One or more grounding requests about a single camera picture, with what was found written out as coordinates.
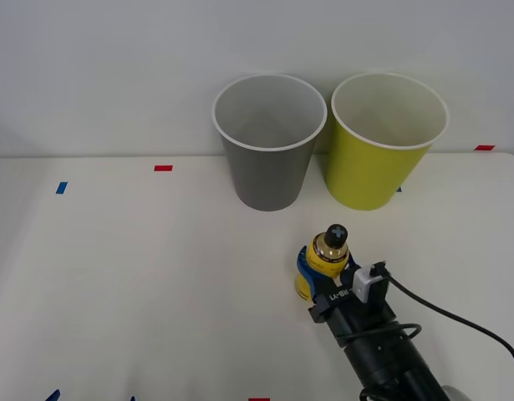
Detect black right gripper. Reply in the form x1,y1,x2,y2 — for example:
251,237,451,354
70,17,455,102
296,246,397,340

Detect yellow bottle with black cap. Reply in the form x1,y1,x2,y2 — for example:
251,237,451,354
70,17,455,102
294,223,351,301

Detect yellow-green plastic bin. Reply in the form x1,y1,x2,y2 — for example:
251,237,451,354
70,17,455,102
325,72,450,211

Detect grey plastic bin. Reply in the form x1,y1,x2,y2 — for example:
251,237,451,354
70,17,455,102
211,74,328,212

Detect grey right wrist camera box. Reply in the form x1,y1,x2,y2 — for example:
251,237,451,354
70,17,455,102
351,261,388,305

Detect black camera cable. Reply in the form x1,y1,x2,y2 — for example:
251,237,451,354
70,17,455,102
333,261,514,401

